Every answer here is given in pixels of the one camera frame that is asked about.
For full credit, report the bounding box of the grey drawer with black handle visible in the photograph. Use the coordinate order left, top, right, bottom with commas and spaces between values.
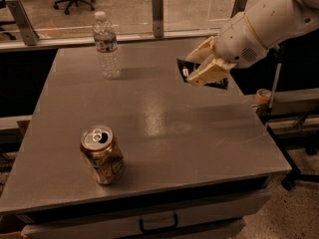
21, 188, 271, 239

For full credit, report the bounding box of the left metal glass bracket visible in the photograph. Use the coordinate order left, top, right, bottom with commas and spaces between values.
6, 0, 39, 46

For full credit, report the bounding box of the roll of tan tape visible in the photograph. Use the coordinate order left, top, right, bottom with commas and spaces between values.
255, 89, 271, 105

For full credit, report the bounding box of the black rxbar chocolate wrapper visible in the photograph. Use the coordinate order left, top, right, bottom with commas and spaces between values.
176, 58, 228, 90

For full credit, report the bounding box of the orange soda can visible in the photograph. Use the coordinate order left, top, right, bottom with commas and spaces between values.
80, 124, 125, 185

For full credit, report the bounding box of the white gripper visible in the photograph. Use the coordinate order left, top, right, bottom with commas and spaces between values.
185, 12, 268, 87

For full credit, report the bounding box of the metal glass bracket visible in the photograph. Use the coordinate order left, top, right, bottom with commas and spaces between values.
231, 0, 248, 16
152, 0, 163, 38
6, 0, 39, 46

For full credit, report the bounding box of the clear plastic water bottle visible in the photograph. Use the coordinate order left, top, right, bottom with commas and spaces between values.
92, 11, 121, 79

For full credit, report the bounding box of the right metal glass bracket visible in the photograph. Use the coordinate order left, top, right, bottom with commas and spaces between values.
231, 0, 248, 16

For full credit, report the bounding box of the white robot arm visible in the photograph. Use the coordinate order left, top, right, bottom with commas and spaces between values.
185, 0, 319, 87

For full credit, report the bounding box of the black metal stand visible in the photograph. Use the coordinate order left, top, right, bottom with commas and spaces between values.
261, 45, 319, 191

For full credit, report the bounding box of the middle metal glass bracket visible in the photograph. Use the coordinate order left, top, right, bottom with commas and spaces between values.
152, 0, 163, 38

